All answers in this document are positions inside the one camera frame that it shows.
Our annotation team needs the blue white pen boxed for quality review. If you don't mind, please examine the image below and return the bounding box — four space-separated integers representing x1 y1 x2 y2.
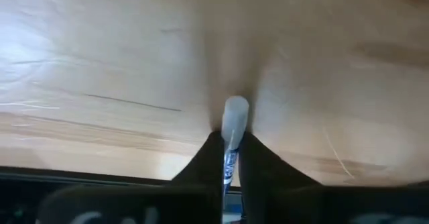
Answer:
220 95 251 218

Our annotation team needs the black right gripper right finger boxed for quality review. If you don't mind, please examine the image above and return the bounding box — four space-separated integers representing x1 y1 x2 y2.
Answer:
238 132 324 224

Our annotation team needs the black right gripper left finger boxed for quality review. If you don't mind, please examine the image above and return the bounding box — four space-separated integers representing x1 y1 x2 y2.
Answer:
170 131 225 224

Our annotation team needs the black aluminium table frame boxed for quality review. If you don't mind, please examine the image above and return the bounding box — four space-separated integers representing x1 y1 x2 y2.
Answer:
0 165 243 224

